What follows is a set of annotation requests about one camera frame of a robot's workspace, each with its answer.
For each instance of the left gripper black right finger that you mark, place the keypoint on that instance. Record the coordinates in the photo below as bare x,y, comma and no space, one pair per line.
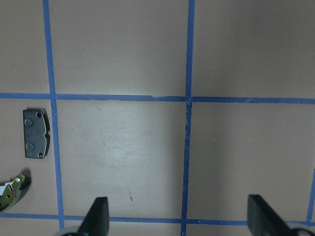
263,220

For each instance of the dark grey brake pad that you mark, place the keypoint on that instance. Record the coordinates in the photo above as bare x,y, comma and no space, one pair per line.
36,133

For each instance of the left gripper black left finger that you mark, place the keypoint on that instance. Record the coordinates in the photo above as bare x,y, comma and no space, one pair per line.
96,222

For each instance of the olive curved brake shoe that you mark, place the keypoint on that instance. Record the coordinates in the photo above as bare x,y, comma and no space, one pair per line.
12,191

